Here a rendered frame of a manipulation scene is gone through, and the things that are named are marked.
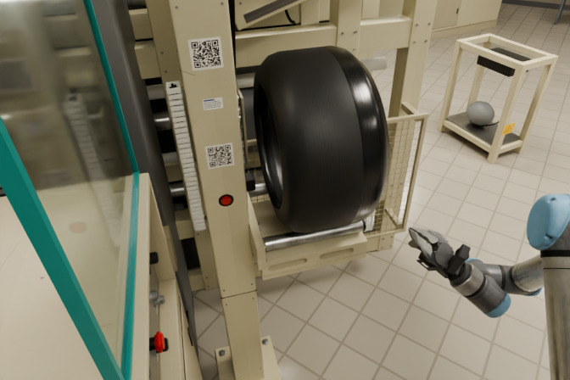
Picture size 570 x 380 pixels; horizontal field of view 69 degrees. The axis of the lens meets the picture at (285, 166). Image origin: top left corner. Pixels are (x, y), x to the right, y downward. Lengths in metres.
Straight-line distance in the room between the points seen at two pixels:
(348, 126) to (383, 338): 1.39
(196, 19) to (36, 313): 0.66
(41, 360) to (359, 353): 1.63
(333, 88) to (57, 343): 0.78
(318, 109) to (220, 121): 0.26
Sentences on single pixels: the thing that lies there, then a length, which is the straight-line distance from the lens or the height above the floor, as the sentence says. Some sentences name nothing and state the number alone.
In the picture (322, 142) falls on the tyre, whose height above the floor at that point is 1.31.
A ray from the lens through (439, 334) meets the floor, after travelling 2.30.
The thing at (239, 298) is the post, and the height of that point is 0.60.
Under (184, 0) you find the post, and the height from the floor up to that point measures 1.63.
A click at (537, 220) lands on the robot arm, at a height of 1.26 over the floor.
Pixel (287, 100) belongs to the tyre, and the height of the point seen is 1.39.
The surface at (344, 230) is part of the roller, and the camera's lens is 1.36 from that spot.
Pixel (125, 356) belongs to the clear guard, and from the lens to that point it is 0.70.
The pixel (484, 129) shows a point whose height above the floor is 0.13.
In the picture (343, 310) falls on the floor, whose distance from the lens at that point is 2.29.
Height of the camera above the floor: 1.85
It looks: 35 degrees down
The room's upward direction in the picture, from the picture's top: 2 degrees counter-clockwise
